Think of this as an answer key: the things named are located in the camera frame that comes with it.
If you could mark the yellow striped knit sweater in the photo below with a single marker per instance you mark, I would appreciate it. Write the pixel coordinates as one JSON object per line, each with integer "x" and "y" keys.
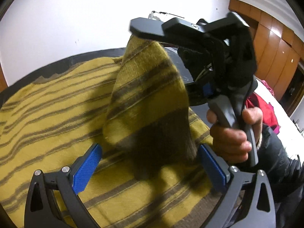
{"x": 47, "y": 128}

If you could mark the white bed sheet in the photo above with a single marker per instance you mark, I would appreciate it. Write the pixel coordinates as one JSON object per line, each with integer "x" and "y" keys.
{"x": 287, "y": 123}

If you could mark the wooden wardrobe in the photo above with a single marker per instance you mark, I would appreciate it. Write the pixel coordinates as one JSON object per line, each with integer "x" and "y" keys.
{"x": 273, "y": 52}

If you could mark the red garment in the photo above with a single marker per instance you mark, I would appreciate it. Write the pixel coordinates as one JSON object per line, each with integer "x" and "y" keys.
{"x": 268, "y": 114}

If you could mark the person's right forearm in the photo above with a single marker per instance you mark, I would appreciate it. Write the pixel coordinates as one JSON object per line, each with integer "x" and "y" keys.
{"x": 280, "y": 166}

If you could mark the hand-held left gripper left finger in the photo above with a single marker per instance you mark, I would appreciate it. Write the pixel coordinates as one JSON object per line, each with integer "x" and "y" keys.
{"x": 86, "y": 168}

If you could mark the person's right hand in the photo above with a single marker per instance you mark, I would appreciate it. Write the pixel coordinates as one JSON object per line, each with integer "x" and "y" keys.
{"x": 228, "y": 142}

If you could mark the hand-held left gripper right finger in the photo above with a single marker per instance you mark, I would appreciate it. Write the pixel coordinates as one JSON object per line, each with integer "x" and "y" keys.
{"x": 212, "y": 168}

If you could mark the pink garment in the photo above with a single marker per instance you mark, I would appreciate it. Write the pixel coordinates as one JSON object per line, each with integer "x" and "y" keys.
{"x": 268, "y": 87}

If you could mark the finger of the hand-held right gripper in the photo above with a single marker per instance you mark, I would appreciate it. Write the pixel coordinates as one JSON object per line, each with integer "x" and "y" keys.
{"x": 207, "y": 89}
{"x": 152, "y": 28}

